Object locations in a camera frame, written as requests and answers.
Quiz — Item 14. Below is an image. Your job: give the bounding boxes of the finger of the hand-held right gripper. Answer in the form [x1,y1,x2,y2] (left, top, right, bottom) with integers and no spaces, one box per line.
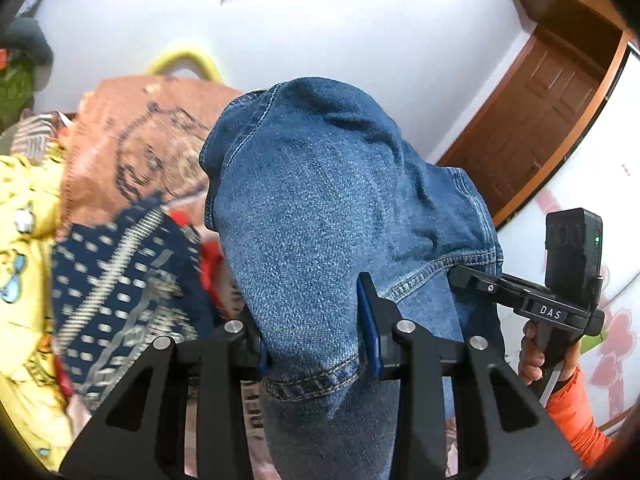
[448,264,504,303]

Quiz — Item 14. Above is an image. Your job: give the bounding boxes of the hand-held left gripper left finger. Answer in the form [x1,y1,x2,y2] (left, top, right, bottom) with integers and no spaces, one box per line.
[59,320,273,480]

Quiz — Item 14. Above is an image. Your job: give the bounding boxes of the yellow curved tube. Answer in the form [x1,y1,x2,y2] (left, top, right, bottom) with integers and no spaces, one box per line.
[146,41,224,82]

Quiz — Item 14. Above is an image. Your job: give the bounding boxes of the striped grey cloth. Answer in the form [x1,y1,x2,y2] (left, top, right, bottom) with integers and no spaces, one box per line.
[9,111,68,162]

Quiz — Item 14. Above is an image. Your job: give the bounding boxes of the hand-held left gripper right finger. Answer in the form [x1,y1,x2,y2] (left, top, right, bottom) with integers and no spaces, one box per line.
[356,272,584,480]

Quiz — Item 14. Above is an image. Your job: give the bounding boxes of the green bag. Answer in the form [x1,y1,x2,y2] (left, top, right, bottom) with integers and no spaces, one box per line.
[0,50,40,133]

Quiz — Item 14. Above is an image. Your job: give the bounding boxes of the person's right hand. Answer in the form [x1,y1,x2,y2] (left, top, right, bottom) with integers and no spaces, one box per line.
[517,319,585,387]

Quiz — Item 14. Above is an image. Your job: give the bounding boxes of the brown wooden door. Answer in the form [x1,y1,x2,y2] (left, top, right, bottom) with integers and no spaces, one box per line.
[435,0,633,231]

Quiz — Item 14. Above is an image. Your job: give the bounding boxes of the blue denim jeans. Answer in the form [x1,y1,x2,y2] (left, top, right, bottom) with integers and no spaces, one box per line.
[199,76,506,480]

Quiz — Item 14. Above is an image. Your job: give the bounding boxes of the white wardrobe with pink stickers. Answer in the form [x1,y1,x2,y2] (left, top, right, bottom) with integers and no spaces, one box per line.
[492,45,640,436]

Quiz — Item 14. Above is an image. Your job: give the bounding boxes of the person's right forearm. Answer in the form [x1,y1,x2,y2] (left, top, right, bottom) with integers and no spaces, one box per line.
[544,364,617,472]

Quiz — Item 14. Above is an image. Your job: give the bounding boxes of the yellow printed cloth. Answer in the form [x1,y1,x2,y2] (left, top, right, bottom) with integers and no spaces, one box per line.
[0,152,83,473]

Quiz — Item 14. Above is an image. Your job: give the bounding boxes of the pale printed blanket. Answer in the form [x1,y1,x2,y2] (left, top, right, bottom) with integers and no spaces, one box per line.
[182,379,268,480]

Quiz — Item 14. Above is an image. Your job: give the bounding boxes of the orange-brown blanket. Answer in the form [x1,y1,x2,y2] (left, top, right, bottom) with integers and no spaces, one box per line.
[54,74,251,243]

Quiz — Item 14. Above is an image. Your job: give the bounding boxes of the red cloth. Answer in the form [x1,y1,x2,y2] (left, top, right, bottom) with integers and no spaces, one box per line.
[167,210,228,306]

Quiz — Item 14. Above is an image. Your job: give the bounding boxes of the navy patterned cloth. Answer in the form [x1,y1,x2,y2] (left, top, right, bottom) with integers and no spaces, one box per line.
[49,194,223,403]

